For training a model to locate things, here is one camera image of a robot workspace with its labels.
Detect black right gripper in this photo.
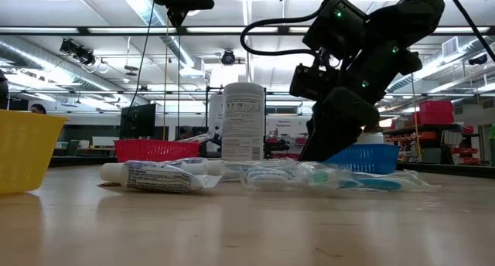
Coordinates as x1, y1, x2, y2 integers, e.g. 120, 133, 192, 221
299, 86, 382, 162

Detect white red toothbrush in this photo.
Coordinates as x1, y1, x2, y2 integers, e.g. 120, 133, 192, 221
176, 132, 216, 144

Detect white travel toothpaste tube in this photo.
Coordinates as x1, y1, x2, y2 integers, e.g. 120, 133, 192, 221
166, 156, 229, 177
99, 160, 222, 194

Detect blue plastic basket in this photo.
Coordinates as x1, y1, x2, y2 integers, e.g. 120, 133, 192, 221
323, 143, 401, 176

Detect white blue toothbrush in bag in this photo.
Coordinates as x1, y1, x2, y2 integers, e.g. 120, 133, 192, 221
239, 165, 440, 193

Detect white wipes canister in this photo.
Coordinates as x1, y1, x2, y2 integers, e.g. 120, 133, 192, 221
220, 82, 266, 162

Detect black shelf rack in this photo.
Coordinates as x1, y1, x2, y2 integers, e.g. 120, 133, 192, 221
382, 122, 484, 166

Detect red storage bins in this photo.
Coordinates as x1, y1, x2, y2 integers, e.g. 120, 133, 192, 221
411, 100, 456, 126

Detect black flat monitor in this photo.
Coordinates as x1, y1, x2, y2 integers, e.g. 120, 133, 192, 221
119, 103, 158, 140

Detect red plastic basket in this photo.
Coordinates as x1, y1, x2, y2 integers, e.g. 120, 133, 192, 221
114, 138, 202, 163

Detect yellow plastic basket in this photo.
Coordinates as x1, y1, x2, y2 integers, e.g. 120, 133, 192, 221
0, 109, 70, 196

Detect black hanging cable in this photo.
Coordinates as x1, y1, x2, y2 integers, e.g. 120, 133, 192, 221
122, 2, 156, 118

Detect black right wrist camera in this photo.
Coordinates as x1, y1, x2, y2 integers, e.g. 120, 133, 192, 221
288, 62, 340, 102

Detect black ceiling camera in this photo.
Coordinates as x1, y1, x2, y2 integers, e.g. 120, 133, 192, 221
220, 49, 237, 66

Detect yellow hanging cord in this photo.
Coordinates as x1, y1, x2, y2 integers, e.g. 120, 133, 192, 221
409, 72, 423, 162

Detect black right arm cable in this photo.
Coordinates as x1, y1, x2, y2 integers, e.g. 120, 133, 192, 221
239, 0, 341, 57

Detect black hanging camera with cable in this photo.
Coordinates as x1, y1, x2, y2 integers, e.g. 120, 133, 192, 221
59, 37, 97, 67

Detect silver air duct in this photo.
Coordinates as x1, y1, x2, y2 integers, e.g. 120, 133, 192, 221
0, 39, 148, 104

